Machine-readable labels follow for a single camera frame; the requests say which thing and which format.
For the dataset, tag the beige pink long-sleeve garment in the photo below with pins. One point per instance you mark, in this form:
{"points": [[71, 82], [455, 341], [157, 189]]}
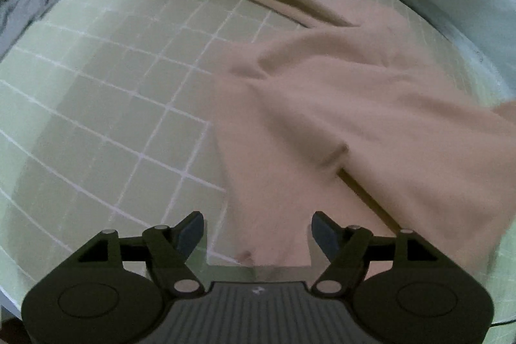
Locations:
{"points": [[350, 117]]}

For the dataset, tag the green grid cutting mat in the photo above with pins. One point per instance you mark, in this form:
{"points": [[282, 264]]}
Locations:
{"points": [[104, 124]]}

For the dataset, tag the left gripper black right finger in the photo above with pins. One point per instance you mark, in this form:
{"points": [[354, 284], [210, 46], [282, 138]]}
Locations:
{"points": [[345, 248]]}

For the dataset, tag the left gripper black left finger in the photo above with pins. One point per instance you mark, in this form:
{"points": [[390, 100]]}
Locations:
{"points": [[168, 249]]}

